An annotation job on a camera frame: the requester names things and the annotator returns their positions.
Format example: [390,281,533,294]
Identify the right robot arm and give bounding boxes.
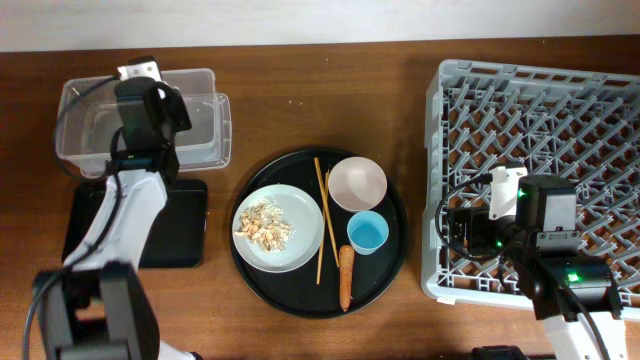
[442,175,628,359]

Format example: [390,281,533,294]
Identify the clear plastic bin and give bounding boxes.
[56,68,232,178]

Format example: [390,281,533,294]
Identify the blue plastic cup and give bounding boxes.
[347,211,390,255]

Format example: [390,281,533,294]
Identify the black rectangular tray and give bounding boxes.
[61,179,208,269]

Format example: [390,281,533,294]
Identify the right wooden chopstick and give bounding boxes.
[314,157,340,267]

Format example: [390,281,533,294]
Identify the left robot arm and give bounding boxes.
[22,76,198,359]

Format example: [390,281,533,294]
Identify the grey plate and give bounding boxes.
[231,184,323,273]

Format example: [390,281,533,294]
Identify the wooden chopstick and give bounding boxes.
[314,157,340,267]
[316,171,329,286]

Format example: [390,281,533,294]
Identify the nut shell scraps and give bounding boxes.
[234,199,294,253]

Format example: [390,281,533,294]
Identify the pink bowl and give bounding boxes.
[328,156,388,212]

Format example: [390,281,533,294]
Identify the orange carrot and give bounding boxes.
[339,245,355,312]

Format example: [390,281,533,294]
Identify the grey dishwasher rack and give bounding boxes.
[420,60,639,322]

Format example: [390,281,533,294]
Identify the left wooden chopstick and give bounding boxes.
[316,171,329,286]

